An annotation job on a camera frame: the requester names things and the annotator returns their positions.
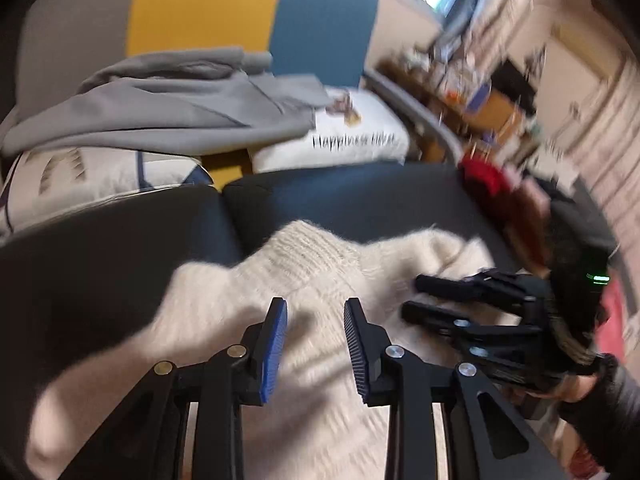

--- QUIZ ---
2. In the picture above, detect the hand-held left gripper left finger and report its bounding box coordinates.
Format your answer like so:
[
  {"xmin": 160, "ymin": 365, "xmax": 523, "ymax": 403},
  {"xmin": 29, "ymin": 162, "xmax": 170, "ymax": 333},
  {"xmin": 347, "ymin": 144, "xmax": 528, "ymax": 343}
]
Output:
[{"xmin": 57, "ymin": 297, "xmax": 289, "ymax": 480}]

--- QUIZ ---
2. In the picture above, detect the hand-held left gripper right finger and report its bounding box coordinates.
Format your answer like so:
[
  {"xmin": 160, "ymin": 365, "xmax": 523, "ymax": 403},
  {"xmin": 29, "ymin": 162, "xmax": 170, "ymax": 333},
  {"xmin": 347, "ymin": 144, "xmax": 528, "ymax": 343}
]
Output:
[{"xmin": 343, "ymin": 297, "xmax": 568, "ymax": 480}]

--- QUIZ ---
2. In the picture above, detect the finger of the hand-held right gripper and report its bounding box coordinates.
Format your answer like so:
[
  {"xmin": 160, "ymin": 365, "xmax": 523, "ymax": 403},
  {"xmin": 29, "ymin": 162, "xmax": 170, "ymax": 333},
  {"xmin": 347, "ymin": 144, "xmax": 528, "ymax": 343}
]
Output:
[
  {"xmin": 401, "ymin": 301, "xmax": 544, "ymax": 344},
  {"xmin": 415, "ymin": 269, "xmax": 551, "ymax": 311}
]

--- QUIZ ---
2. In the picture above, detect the white knit sweater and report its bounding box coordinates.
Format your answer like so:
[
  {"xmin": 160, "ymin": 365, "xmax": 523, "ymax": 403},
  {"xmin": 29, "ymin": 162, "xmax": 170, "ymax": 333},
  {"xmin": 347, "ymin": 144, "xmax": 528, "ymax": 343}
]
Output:
[{"xmin": 25, "ymin": 220, "xmax": 526, "ymax": 480}]

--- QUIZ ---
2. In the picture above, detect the person's right forearm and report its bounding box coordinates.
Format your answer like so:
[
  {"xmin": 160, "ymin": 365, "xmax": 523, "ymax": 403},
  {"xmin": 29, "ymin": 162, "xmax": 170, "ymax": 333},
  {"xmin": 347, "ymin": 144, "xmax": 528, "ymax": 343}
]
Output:
[{"xmin": 557, "ymin": 354, "xmax": 640, "ymax": 480}]

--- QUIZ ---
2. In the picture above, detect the pink red blanket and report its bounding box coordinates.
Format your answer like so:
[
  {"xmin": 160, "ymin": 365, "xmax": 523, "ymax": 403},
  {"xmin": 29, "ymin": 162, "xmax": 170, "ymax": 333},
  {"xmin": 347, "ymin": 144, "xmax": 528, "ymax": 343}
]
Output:
[{"xmin": 595, "ymin": 280, "xmax": 640, "ymax": 361}]

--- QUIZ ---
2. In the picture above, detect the pink garment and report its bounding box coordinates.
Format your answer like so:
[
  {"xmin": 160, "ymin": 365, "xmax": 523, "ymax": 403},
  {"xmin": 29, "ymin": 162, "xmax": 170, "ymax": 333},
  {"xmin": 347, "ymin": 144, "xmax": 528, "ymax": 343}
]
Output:
[{"xmin": 500, "ymin": 175, "xmax": 551, "ymax": 271}]

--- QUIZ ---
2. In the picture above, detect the red garment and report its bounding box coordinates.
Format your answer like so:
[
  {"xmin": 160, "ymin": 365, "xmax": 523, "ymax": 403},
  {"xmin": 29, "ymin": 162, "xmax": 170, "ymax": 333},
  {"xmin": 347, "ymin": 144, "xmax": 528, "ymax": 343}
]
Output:
[{"xmin": 457, "ymin": 155, "xmax": 516, "ymax": 202}]

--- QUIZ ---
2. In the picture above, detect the wooden desk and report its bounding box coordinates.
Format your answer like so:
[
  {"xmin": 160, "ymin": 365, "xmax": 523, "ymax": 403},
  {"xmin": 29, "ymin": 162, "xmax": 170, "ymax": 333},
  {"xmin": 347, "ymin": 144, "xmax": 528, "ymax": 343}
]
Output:
[{"xmin": 375, "ymin": 55, "xmax": 540, "ymax": 147}]

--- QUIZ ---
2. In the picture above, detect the white printed pillow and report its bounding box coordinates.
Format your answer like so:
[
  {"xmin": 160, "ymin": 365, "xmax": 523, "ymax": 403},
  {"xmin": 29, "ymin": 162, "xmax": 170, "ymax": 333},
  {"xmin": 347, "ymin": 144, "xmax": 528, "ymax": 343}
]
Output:
[{"xmin": 250, "ymin": 85, "xmax": 413, "ymax": 173}]

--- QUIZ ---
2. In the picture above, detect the black monitor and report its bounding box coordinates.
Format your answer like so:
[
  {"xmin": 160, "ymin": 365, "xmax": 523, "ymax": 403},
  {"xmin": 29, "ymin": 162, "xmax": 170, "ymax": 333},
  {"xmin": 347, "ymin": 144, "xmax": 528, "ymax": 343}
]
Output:
[{"xmin": 492, "ymin": 59, "xmax": 539, "ymax": 111}]

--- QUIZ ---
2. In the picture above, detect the white pillow with grey triangles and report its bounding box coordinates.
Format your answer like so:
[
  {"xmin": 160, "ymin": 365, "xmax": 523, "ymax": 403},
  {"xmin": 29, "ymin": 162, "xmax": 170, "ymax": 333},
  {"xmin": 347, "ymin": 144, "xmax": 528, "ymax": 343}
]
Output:
[{"xmin": 0, "ymin": 145, "xmax": 213, "ymax": 237}]

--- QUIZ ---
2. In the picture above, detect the grey garment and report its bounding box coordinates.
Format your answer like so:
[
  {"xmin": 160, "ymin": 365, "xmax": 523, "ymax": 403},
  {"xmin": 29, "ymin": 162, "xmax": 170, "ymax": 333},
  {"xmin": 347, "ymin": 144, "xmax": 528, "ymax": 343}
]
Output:
[{"xmin": 2, "ymin": 47, "xmax": 331, "ymax": 158}]

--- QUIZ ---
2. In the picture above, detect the grey yellow blue armchair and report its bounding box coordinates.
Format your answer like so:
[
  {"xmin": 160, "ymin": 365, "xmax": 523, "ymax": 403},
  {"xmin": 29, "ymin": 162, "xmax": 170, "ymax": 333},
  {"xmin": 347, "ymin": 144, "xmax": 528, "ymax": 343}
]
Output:
[{"xmin": 15, "ymin": 0, "xmax": 466, "ymax": 191}]

